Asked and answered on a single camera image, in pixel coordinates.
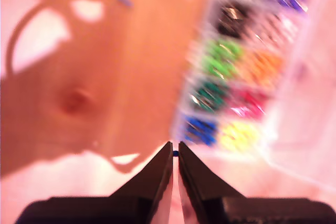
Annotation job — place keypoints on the clear plastic pin box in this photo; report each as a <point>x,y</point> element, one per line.
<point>236,58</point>

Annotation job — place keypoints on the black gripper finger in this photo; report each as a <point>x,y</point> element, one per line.
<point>204,182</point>
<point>155,182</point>

